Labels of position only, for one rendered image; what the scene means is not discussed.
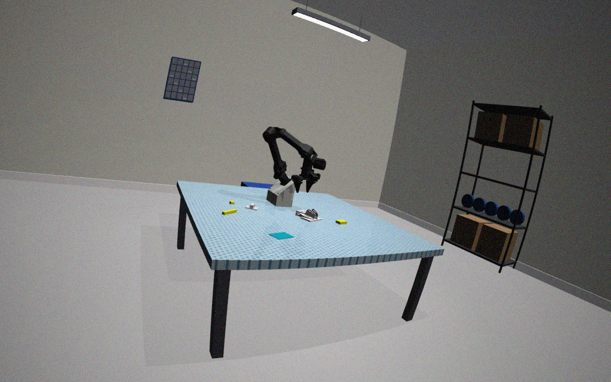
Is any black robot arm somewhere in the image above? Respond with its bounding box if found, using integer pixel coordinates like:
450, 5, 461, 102
263, 127, 326, 186

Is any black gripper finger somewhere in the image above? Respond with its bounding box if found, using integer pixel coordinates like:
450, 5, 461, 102
292, 180, 303, 193
306, 180, 316, 193

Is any teal flat rectangular plate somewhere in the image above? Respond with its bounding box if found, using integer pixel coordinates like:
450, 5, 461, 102
269, 232, 294, 240

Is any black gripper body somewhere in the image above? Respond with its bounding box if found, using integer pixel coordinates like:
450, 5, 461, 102
291, 166, 313, 182

